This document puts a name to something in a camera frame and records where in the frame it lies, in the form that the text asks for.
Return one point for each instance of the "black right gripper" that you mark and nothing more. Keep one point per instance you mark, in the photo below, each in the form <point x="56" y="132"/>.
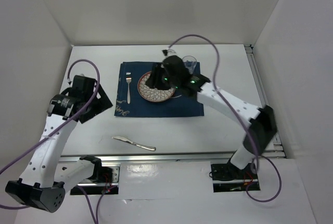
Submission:
<point x="154" y="80"/>

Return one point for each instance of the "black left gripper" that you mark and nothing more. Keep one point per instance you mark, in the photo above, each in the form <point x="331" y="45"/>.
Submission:
<point x="102" y="103"/>

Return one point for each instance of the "patterned ceramic plate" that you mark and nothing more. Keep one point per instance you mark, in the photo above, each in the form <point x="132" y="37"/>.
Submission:
<point x="153" y="95"/>

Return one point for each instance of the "silver fork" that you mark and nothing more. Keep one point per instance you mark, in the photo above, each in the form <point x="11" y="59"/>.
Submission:
<point x="128" y="80"/>

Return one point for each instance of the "blue fish placemat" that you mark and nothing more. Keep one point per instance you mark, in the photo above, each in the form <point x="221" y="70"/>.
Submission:
<point x="177" y="106"/>

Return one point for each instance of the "clear drinking glass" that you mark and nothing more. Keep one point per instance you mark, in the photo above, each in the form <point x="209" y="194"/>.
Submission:
<point x="190" y="63"/>

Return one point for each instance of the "silver table knife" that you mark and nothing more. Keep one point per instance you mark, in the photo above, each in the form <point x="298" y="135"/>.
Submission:
<point x="127" y="140"/>

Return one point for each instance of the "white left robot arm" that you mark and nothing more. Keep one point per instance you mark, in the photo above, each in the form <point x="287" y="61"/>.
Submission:
<point x="41" y="186"/>

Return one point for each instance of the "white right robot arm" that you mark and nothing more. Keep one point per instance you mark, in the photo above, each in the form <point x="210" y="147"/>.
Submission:
<point x="258" y="122"/>

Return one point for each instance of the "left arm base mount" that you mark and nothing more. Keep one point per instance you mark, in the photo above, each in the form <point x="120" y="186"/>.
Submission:
<point x="108" y="183"/>

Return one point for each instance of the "front aluminium rail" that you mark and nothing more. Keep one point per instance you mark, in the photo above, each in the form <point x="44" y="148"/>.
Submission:
<point x="168" y="157"/>

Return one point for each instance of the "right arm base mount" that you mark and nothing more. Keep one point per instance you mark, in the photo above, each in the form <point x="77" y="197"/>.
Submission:
<point x="228" y="178"/>

